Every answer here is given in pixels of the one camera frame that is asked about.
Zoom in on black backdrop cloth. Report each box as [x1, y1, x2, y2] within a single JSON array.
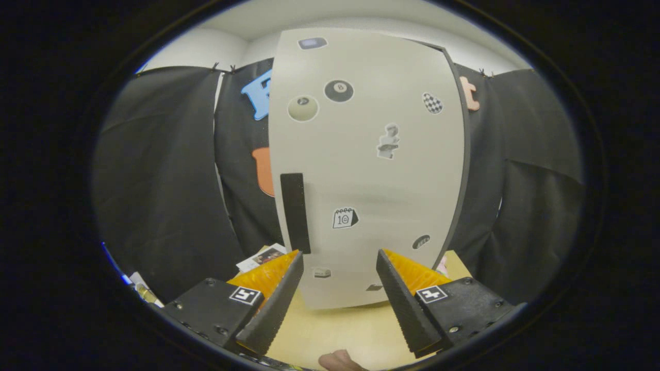
[[93, 58, 586, 305]]

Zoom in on colourful printed clutter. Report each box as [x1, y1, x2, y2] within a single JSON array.
[[126, 272, 164, 309]]

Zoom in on grey shoe cabinet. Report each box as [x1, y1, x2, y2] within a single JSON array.
[[412, 41, 471, 258]]

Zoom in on white book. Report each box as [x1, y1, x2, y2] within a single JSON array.
[[236, 243, 287, 274]]

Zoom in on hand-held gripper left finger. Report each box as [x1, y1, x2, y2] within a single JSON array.
[[164, 250, 305, 356]]

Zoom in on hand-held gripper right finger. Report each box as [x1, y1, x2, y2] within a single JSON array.
[[375, 249, 527, 359]]

